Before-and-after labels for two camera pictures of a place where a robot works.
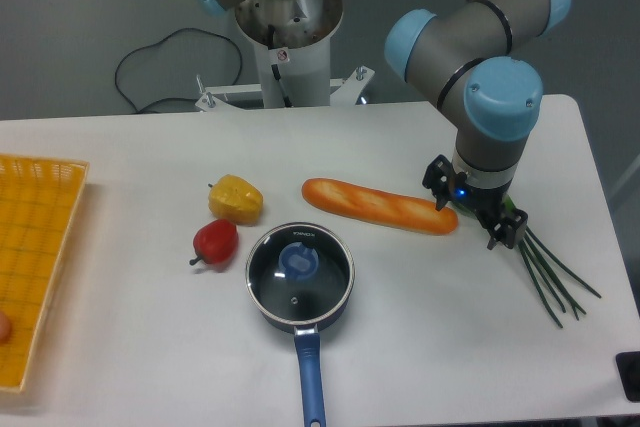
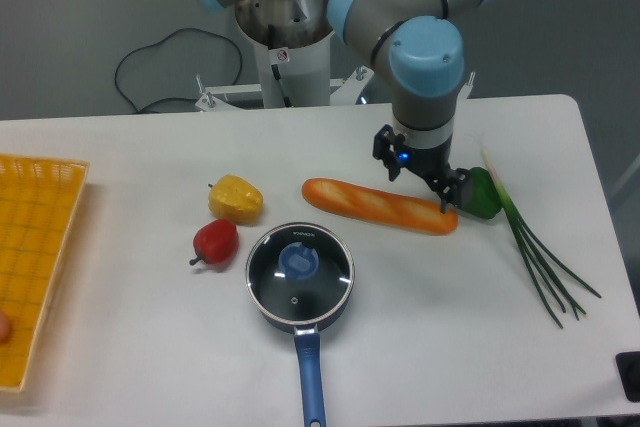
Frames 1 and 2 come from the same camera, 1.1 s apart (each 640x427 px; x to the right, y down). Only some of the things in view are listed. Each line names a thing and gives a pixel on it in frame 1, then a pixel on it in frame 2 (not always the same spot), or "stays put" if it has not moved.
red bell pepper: x=215 y=242 stays put
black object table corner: x=628 y=368 stays put
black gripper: x=485 y=202 → x=431 y=164
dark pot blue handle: x=309 y=357 stays put
